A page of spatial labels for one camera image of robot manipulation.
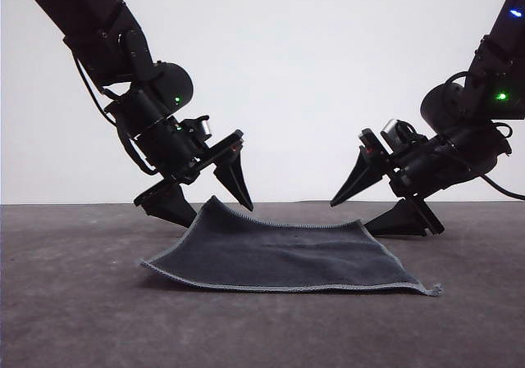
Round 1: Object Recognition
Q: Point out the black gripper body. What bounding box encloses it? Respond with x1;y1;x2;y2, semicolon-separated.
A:
358;128;473;237
133;116;246;207

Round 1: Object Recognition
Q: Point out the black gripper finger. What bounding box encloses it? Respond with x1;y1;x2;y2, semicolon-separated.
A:
330;144;393;208
363;198;430;238
134;181;199;228
212;144;254;212

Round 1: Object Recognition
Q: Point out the purple towel with grey hem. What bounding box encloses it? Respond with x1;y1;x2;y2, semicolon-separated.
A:
139;195;444;298

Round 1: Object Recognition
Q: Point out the grey table cloth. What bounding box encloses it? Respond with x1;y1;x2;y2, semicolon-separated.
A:
0;201;525;368

